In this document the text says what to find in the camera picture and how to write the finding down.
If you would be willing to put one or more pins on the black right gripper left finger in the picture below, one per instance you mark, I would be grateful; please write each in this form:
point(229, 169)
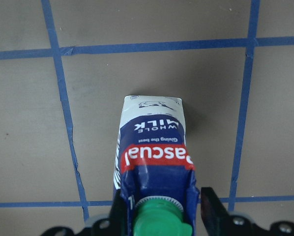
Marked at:
point(118, 216)

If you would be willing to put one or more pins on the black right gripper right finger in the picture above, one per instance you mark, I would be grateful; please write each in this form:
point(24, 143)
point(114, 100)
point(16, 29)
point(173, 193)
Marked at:
point(214, 215)

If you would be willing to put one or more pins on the blue white milk carton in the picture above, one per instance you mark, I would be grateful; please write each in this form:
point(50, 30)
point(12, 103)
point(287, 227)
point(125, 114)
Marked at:
point(154, 172)

